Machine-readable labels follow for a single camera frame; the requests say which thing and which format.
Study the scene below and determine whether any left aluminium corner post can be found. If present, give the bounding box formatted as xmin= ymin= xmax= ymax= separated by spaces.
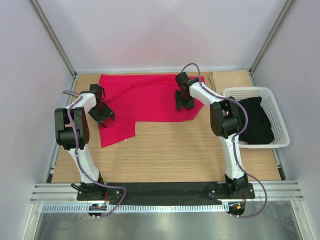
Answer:
xmin=28 ymin=0 xmax=77 ymax=78

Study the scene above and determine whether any aluminium frame rail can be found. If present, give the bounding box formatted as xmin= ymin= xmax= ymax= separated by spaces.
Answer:
xmin=30 ymin=180 xmax=304 ymax=203

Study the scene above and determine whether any white perforated plastic basket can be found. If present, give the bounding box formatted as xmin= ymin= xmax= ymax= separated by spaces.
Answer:
xmin=223 ymin=86 xmax=290 ymax=149

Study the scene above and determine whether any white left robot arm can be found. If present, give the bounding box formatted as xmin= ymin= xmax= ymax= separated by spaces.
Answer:
xmin=54 ymin=83 xmax=115 ymax=201

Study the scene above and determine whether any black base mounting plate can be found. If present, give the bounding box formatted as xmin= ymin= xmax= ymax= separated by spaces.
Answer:
xmin=71 ymin=182 xmax=255 ymax=205

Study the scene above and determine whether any folded beige t shirt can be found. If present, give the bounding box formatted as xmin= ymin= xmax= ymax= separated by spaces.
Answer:
xmin=205 ymin=69 xmax=253 ymax=95

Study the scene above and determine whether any right aluminium corner post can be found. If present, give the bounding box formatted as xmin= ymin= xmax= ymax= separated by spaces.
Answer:
xmin=249 ymin=0 xmax=296 ymax=76

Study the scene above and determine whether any black t shirt in basket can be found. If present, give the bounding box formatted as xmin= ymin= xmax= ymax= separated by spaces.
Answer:
xmin=239 ymin=96 xmax=275 ymax=145

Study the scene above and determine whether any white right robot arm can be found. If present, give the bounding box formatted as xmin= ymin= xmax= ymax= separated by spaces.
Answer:
xmin=175 ymin=72 xmax=249 ymax=198

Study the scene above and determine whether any aluminium corner post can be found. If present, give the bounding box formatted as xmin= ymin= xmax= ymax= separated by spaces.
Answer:
xmin=28 ymin=0 xmax=77 ymax=78
xmin=249 ymin=0 xmax=296 ymax=76

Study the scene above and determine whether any white slotted cable duct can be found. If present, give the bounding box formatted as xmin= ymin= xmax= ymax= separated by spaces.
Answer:
xmin=41 ymin=203 xmax=229 ymax=214

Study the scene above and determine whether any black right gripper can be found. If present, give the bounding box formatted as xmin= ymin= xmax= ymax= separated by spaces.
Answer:
xmin=174 ymin=90 xmax=195 ymax=111

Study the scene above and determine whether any pink red t shirt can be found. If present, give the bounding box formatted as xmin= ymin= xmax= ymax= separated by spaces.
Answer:
xmin=99 ymin=74 xmax=203 ymax=148

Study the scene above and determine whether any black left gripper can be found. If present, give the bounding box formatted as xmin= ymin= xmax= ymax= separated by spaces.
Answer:
xmin=88 ymin=102 xmax=115 ymax=127

